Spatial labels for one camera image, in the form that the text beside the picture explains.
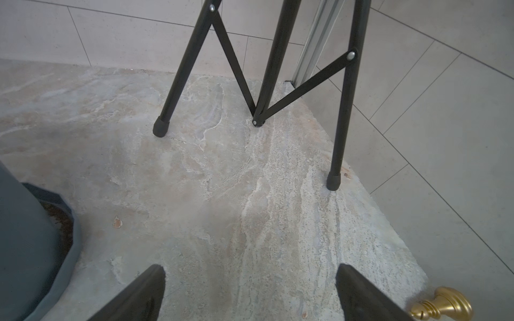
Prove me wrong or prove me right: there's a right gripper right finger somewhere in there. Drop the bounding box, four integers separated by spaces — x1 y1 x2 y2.
335 263 412 321

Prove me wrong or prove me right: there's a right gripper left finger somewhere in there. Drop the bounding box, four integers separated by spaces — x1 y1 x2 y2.
89 264 165 321

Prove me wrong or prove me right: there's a blue plant pot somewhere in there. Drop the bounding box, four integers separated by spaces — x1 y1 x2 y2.
1 165 62 320

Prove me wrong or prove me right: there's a black perforated music stand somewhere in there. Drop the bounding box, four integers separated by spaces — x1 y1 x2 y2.
153 1 371 191

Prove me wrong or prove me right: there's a small brass fitting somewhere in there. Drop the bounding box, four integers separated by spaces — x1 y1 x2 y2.
410 287 475 321

